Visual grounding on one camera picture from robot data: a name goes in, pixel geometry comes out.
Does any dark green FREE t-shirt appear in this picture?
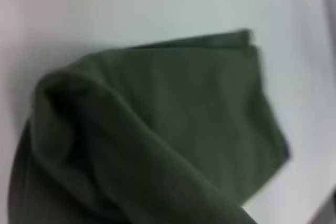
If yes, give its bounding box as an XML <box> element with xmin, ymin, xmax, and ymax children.
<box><xmin>7</xmin><ymin>27</ymin><xmax>292</xmax><ymax>224</ymax></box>

